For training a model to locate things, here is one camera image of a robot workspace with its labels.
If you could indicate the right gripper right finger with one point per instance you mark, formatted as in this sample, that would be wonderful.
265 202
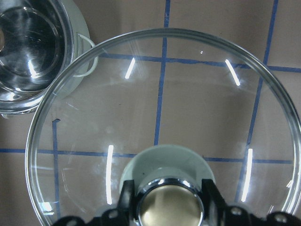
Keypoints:
218 213

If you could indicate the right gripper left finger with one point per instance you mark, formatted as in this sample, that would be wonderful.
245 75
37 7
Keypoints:
118 216

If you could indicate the glass pot lid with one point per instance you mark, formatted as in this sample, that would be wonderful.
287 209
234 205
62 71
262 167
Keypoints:
164 87

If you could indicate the pale green electric pot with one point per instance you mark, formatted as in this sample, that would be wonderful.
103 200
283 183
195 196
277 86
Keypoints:
38 40

